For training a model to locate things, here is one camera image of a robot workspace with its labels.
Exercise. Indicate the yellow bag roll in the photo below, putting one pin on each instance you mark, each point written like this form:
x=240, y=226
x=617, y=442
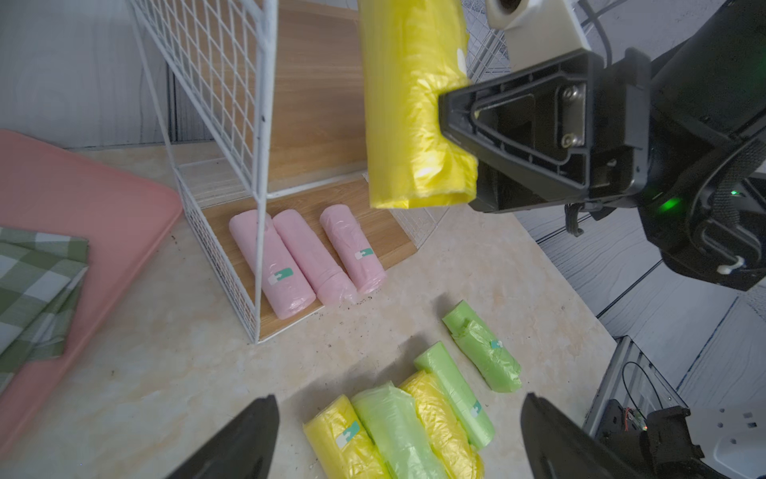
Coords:
x=447, y=437
x=342, y=444
x=413, y=52

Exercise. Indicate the pink tray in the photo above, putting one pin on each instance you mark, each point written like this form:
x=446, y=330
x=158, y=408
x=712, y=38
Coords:
x=75, y=233

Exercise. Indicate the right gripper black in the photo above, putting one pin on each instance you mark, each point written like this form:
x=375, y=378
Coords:
x=567, y=132

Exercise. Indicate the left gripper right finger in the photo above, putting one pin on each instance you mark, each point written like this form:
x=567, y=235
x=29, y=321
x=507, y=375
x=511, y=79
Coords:
x=558, y=448

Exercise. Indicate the green checkered cloth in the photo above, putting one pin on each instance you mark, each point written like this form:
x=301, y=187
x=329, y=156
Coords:
x=42, y=277

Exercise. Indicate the light green bag roll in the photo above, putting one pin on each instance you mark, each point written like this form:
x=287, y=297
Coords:
x=389, y=416

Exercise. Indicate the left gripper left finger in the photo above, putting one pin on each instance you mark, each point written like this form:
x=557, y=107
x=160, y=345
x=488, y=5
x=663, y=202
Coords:
x=243, y=449

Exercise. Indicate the white wire wooden shelf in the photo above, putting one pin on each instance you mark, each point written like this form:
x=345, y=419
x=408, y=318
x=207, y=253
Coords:
x=278, y=85

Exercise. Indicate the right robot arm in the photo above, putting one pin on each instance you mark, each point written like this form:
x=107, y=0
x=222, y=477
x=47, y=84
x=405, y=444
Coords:
x=679, y=138

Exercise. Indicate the pink bag roll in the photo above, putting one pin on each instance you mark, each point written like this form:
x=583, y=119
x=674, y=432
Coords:
x=284, y=284
x=360, y=261
x=330, y=283

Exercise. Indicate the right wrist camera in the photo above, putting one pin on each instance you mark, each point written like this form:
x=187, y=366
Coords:
x=536, y=31

